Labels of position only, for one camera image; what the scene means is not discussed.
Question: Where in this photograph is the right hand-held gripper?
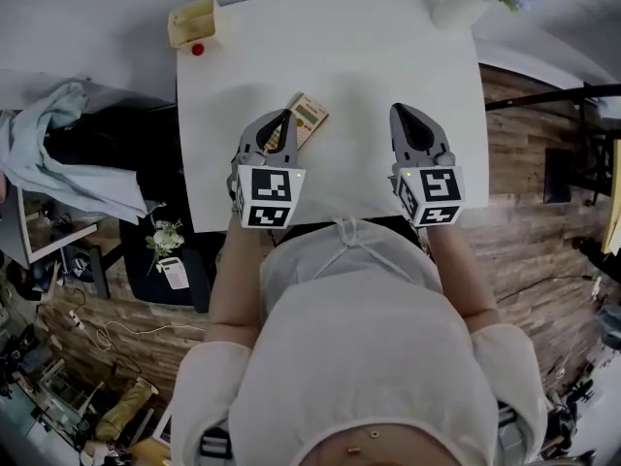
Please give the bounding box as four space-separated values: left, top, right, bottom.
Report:
387 103 466 229

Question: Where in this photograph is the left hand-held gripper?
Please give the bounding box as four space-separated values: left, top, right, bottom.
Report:
226 109 307 231

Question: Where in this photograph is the beige calculator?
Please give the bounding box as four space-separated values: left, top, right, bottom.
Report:
269 92 330 152

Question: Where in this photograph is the person's left forearm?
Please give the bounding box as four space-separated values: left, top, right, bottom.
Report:
203 216 274 345

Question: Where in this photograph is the person's right forearm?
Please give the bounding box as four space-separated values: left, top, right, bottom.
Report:
425 221 501 320

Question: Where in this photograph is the white calculator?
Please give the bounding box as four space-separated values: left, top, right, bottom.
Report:
158 255 191 291

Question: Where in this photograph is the white table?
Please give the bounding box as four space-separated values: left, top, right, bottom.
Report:
175 0 490 235

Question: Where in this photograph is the white vase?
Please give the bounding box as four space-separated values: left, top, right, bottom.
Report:
431 0 492 31

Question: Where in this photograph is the beige plastic container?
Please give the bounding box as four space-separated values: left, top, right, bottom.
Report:
167 0 218 50

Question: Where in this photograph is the black flat box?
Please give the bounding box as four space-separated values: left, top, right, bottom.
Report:
542 147 573 206

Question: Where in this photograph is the white flower bouquet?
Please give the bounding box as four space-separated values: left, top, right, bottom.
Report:
145 216 186 276

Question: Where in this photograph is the black metal stand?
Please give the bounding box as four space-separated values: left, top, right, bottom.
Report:
484 82 621 208

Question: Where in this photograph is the black chair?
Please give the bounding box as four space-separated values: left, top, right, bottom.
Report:
117 170 212 316

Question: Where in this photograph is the light blue cloth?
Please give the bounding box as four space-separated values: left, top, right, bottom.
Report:
0 79 157 225

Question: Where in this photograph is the yellow board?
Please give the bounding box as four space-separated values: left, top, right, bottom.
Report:
601 138 621 256

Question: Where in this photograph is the person's white shirt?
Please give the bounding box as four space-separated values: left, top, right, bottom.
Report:
169 216 550 466

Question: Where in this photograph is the white shelf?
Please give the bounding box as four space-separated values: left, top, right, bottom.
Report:
0 182 99 267

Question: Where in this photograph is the yellow bag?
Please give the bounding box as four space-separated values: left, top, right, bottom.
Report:
93 380 154 444

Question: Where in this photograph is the white cable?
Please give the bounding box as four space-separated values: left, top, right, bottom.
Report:
93 319 208 354

